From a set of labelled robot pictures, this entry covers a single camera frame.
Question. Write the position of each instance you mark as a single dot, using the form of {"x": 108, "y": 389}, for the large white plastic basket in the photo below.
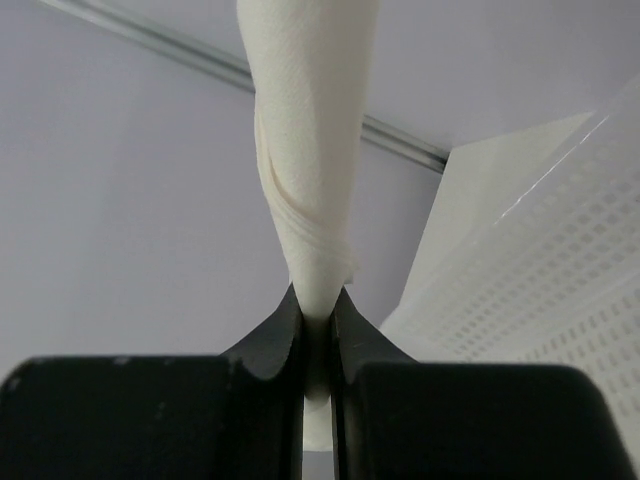
{"x": 531, "y": 255}

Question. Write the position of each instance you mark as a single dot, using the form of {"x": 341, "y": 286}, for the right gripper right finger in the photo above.
{"x": 397, "y": 418}

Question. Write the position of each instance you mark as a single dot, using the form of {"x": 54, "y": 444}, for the white paper napkin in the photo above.
{"x": 310, "y": 63}

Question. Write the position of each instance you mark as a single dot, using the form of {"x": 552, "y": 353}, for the left aluminium frame post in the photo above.
{"x": 232, "y": 70}

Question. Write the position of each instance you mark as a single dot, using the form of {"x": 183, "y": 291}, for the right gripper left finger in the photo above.
{"x": 235, "y": 415}

